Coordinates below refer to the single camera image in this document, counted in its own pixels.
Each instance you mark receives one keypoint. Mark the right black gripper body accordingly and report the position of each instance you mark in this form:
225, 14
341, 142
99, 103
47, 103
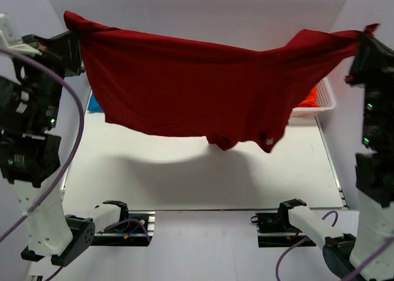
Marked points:
378, 81

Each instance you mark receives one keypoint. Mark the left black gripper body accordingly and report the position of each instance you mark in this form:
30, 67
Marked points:
46, 85

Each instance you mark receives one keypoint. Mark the dark red t-shirt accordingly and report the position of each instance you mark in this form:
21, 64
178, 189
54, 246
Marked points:
173, 87

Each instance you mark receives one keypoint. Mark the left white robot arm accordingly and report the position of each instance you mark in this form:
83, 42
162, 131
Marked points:
29, 152

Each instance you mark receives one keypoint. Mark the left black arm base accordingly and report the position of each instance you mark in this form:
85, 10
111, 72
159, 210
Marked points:
130, 234

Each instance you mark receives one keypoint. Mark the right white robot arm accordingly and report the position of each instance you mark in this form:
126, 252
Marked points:
366, 251

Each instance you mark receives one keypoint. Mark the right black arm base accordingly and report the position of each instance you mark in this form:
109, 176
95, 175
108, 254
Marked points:
272, 234

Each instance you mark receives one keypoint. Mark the white plastic basket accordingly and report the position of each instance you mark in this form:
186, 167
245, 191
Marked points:
325, 99

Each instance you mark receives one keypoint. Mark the folded blue t-shirt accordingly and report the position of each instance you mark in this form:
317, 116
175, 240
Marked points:
93, 105

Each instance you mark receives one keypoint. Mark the orange t-shirt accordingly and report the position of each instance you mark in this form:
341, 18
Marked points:
310, 100

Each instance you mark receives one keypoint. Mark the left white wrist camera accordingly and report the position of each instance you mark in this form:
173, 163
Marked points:
10, 39

